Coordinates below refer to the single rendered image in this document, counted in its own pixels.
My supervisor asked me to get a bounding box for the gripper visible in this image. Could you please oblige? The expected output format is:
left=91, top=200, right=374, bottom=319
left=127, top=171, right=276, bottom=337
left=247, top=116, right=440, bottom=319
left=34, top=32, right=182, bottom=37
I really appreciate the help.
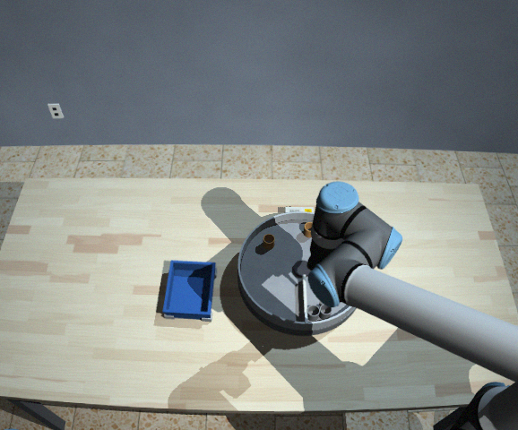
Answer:
left=308, top=239, right=332, bottom=271

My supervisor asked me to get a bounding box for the grey turntable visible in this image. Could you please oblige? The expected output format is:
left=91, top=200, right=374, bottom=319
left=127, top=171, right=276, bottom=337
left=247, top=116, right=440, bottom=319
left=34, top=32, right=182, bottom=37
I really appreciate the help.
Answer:
left=237, top=211, right=359, bottom=336

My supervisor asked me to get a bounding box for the blue crate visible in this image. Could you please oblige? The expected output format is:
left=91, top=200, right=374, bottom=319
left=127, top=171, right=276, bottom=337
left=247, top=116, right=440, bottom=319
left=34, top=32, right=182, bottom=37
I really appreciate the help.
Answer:
left=159, top=260, right=218, bottom=320

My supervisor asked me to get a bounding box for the wooden table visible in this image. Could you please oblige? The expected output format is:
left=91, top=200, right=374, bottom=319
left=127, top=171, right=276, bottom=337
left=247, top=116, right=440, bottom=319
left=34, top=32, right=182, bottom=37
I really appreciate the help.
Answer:
left=0, top=177, right=518, bottom=430

